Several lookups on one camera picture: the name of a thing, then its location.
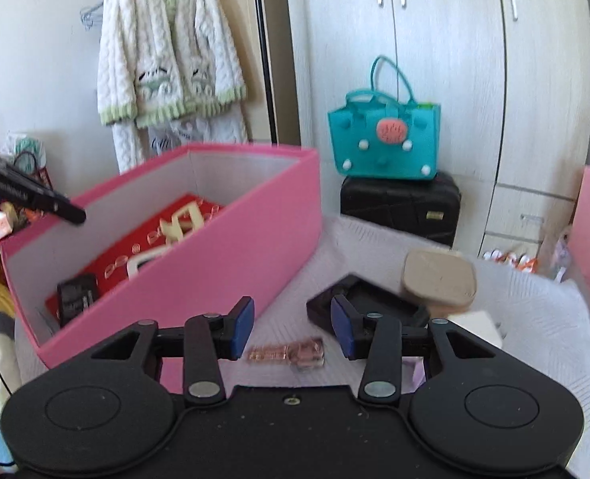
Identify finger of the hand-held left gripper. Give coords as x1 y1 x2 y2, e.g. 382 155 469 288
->
50 192 87 225

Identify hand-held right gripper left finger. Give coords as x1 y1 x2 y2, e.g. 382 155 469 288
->
90 296 255 407

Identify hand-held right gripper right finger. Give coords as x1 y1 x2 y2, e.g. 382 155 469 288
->
331 294 502 409

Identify pink glass bottle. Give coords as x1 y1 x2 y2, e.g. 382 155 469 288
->
247 338 326 372

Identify pink storage box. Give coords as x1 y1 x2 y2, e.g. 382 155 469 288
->
0 142 323 395

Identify white hair clip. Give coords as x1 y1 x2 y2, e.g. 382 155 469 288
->
126 244 176 280

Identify black hair claw clip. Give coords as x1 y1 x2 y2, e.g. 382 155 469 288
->
57 274 100 327

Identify white plastic bag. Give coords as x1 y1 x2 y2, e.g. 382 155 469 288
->
0 132 46 169

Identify black square tray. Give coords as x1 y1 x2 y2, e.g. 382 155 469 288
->
306 273 431 342

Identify beige oval case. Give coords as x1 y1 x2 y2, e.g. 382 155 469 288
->
401 249 478 319

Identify beige hair claw clip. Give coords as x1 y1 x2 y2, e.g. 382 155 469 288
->
168 202 211 235

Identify black suitcase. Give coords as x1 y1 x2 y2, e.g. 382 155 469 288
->
339 172 462 249

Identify teal felt handbag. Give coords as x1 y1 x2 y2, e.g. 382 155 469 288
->
328 55 442 181

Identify orange white packets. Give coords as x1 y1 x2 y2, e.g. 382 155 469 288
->
481 247 537 275

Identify white fluffy robe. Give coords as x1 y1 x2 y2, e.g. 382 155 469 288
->
97 0 248 173

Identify light wooden wardrobe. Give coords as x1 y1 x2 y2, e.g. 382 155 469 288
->
285 0 590 260

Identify wire hanger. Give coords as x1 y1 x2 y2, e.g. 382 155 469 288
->
79 2 106 31

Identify black vertical frame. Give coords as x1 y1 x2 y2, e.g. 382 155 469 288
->
251 0 282 145

